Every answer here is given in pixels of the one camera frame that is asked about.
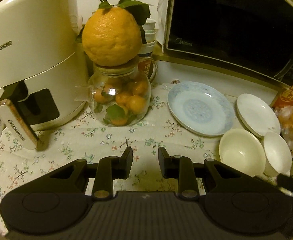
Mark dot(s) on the white plate with swirls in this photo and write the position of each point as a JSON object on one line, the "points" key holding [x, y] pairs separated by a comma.
{"points": [[257, 115]]}

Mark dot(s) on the cream bowl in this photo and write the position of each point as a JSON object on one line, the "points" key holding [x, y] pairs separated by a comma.
{"points": [[242, 151]]}

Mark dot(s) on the black microwave oven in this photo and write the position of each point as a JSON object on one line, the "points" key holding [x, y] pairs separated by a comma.
{"points": [[253, 34]]}

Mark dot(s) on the large pomelo with leaves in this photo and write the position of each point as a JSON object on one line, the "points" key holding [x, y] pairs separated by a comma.
{"points": [[114, 34]]}

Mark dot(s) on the white air fryer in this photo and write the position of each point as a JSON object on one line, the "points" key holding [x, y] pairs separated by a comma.
{"points": [[41, 65]]}

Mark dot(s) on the stacked white cups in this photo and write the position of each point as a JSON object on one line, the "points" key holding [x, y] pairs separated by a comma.
{"points": [[150, 33]]}

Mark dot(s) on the glass jar of oranges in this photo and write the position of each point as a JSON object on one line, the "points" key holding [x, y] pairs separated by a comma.
{"points": [[119, 95]]}

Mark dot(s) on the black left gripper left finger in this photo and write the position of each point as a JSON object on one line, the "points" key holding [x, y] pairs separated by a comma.
{"points": [[109, 169]]}

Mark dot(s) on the white bowl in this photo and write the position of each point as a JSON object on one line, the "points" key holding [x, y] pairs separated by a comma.
{"points": [[278, 155]]}

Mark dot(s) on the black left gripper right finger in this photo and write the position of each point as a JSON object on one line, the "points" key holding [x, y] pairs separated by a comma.
{"points": [[180, 168]]}

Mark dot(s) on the blue patterned plate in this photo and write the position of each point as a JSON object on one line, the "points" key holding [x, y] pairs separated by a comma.
{"points": [[200, 108]]}

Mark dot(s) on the floral tablecloth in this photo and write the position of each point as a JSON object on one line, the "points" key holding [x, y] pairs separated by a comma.
{"points": [[85, 137]]}

